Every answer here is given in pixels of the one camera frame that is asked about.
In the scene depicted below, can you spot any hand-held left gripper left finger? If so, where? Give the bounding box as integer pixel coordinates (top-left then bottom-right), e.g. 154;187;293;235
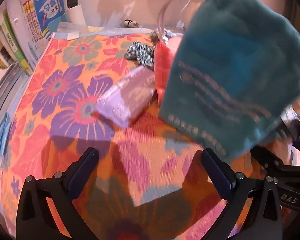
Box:
16;147;100;240

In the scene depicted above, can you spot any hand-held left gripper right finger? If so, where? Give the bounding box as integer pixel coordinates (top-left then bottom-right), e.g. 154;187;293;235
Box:
201;148;284;240

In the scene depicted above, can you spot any purple tissue packet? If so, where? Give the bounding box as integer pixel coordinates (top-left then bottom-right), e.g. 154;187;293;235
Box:
95;66;157;128

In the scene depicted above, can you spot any teal towel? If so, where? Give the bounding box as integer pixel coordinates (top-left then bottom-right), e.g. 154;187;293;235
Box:
158;0;300;164

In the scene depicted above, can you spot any red pouch with clear handle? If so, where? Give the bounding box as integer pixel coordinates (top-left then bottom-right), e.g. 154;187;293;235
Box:
154;0;213;105

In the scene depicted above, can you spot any striped rope scrunchie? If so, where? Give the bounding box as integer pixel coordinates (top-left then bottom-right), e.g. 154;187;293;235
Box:
125;41;156;70

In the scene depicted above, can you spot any floral orange mat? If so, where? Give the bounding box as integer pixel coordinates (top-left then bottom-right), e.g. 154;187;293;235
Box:
0;26;300;240

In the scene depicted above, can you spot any stack of grey booklets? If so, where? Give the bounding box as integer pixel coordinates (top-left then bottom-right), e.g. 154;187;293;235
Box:
0;65;30;130

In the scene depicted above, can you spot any white paper tag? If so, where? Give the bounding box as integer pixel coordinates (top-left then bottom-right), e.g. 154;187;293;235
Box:
67;29;81;41

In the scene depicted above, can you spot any light blue patterned cloth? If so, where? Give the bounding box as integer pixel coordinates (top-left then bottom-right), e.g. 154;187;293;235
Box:
52;22;185;40

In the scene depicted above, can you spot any row of books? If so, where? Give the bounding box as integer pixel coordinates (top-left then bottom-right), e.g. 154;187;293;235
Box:
0;9;34;75

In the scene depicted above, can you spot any small black white hair clip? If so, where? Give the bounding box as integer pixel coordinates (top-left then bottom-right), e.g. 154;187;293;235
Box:
124;19;140;28

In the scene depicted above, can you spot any white desk lamp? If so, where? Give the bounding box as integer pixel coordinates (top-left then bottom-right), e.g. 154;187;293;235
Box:
65;0;85;25

